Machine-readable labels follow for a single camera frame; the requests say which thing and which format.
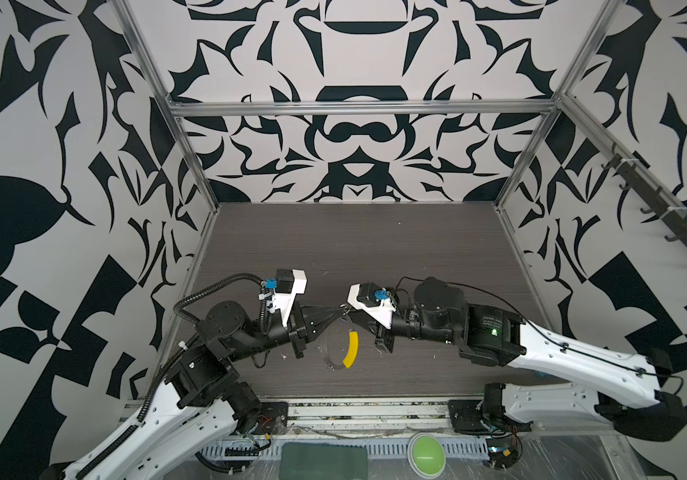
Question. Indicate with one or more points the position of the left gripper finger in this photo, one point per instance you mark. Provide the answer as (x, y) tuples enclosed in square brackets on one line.
[(310, 311), (317, 326)]

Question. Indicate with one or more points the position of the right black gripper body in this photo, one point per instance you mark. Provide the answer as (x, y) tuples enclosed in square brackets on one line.
[(386, 338)]

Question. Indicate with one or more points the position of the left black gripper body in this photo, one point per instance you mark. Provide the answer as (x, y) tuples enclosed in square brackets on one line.
[(293, 329)]

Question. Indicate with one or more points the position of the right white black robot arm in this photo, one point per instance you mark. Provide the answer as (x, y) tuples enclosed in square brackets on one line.
[(624, 391)]

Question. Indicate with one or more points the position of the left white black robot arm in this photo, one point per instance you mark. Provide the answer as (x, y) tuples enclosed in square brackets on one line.
[(197, 396)]

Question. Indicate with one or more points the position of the green round button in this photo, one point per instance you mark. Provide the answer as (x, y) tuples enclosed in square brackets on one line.
[(426, 456)]

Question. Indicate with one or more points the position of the dark green pad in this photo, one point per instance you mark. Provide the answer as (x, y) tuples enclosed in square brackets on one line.
[(305, 461)]

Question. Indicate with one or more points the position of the small circuit board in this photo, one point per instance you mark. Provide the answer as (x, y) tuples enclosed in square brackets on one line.
[(503, 453)]

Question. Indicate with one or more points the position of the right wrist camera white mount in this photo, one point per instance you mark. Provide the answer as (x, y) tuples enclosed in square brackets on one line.
[(374, 301)]

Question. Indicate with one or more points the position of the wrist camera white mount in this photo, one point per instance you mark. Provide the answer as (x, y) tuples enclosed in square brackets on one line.
[(281, 291), (374, 301)]

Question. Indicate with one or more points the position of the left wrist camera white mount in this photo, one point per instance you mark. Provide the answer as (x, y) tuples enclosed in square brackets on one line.
[(281, 291)]

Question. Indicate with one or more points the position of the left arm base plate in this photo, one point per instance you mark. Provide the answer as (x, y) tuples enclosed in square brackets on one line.
[(273, 415)]

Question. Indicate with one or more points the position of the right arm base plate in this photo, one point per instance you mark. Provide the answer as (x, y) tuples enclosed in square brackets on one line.
[(483, 417)]

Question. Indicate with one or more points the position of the white slotted cable duct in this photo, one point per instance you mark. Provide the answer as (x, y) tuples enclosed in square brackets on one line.
[(467, 448)]

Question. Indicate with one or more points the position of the black wall hook rack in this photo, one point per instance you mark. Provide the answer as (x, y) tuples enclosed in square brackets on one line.
[(659, 202)]

